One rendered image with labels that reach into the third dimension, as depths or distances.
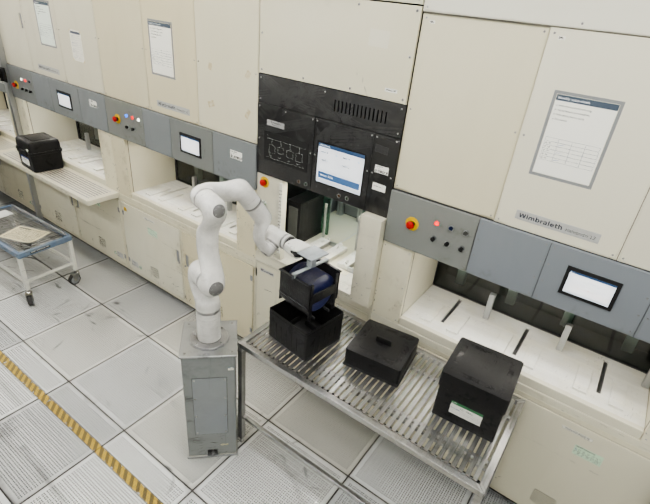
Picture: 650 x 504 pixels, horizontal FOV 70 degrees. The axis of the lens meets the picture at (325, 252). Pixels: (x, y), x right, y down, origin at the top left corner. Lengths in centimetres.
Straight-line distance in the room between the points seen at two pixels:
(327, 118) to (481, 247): 97
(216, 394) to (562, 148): 196
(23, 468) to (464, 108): 286
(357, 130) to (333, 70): 30
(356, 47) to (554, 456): 214
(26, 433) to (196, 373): 121
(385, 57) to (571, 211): 100
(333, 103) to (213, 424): 180
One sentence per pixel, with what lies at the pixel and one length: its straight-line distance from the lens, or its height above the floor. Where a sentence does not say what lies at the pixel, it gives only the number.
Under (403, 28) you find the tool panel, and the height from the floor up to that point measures 225.
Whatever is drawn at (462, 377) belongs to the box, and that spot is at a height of 101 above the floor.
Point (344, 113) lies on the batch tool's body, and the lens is 233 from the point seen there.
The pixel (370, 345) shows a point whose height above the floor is 86.
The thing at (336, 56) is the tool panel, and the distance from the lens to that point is 233.
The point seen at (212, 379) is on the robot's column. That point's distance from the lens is 249.
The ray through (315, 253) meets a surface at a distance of 219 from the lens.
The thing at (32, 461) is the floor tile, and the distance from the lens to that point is 318.
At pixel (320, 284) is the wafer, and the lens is 222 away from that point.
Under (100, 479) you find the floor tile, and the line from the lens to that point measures 299.
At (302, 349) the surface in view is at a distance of 231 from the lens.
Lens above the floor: 236
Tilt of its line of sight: 29 degrees down
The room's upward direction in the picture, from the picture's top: 6 degrees clockwise
